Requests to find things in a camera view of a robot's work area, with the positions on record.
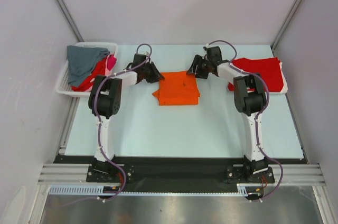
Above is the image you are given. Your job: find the white plastic basket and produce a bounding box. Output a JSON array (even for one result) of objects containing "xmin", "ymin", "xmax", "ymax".
[{"xmin": 55, "ymin": 42, "xmax": 118, "ymax": 98}]

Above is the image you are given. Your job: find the right corner aluminium post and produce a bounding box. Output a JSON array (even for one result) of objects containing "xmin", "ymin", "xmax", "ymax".
[{"xmin": 270, "ymin": 0, "xmax": 304, "ymax": 53}]

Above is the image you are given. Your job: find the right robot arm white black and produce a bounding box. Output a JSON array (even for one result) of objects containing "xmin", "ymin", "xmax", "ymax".
[{"xmin": 186, "ymin": 44, "xmax": 269, "ymax": 182}]

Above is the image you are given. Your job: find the white slotted cable duct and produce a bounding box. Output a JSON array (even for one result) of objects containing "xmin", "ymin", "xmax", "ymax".
[{"xmin": 49, "ymin": 183, "xmax": 265, "ymax": 196}]

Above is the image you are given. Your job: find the red t shirt in basket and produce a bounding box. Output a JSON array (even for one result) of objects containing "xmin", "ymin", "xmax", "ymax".
[{"xmin": 71, "ymin": 58, "xmax": 111, "ymax": 92}]

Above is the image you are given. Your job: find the pink t shirt in basket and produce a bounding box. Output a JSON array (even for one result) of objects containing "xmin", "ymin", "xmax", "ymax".
[{"xmin": 106, "ymin": 54, "xmax": 117, "ymax": 73}]

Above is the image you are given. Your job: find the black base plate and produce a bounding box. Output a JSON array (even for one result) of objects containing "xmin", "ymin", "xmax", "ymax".
[{"xmin": 52, "ymin": 155, "xmax": 275, "ymax": 193}]

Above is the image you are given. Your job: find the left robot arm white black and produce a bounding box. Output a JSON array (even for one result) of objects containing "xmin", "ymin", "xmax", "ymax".
[{"xmin": 86, "ymin": 52, "xmax": 164, "ymax": 182}]

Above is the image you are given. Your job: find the orange t shirt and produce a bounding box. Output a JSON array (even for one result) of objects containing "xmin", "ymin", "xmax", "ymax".
[{"xmin": 152, "ymin": 71, "xmax": 200, "ymax": 106}]

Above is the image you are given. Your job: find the grey t shirt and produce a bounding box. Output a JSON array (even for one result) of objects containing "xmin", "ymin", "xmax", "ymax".
[{"xmin": 67, "ymin": 45, "xmax": 110, "ymax": 87}]

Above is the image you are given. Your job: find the folded white t shirt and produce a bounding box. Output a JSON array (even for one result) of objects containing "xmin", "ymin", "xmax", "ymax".
[{"xmin": 264, "ymin": 58, "xmax": 288, "ymax": 94}]

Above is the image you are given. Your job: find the aluminium rail frame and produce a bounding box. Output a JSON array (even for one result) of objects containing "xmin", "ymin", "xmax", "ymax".
[{"xmin": 39, "ymin": 164, "xmax": 326, "ymax": 186}]

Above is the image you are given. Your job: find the folded red t shirt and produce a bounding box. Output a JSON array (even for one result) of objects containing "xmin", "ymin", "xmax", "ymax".
[{"xmin": 233, "ymin": 57, "xmax": 288, "ymax": 94}]

